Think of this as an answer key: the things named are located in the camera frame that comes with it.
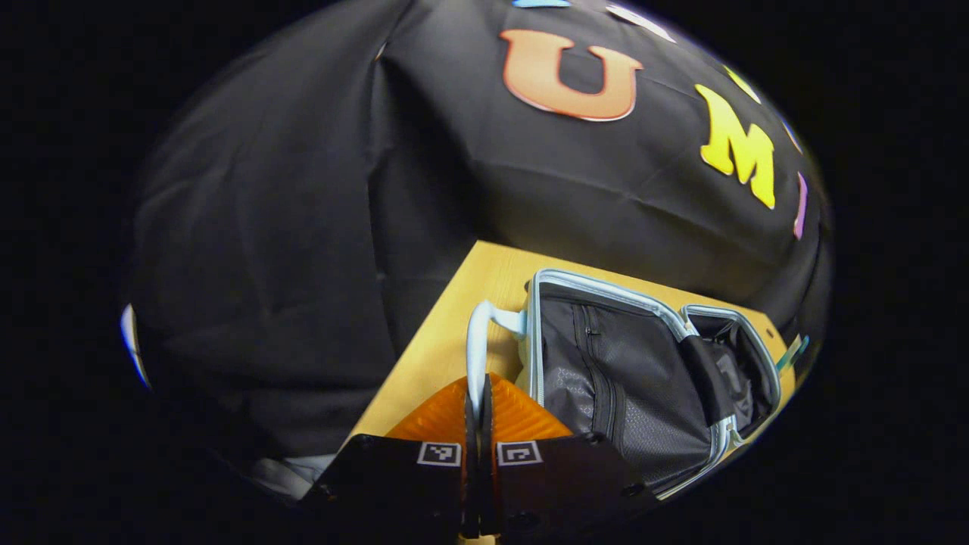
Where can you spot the light blue suitcase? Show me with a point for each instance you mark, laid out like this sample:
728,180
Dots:
606,363

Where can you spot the black backdrop cloth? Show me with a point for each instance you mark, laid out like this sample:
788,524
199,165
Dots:
303,227

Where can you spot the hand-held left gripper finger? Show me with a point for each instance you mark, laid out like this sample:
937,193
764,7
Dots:
489,484
470,484

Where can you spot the teal skincare bottle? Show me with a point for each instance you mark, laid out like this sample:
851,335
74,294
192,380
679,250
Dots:
791,354

